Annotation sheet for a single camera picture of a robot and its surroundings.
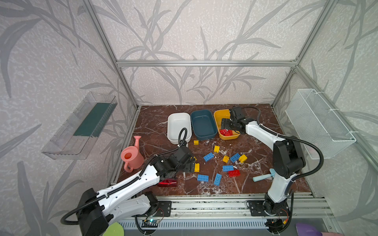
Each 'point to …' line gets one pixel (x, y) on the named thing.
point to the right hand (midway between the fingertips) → (228, 119)
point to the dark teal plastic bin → (204, 124)
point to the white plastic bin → (175, 122)
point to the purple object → (306, 229)
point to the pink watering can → (132, 156)
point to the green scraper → (114, 229)
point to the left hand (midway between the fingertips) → (190, 158)
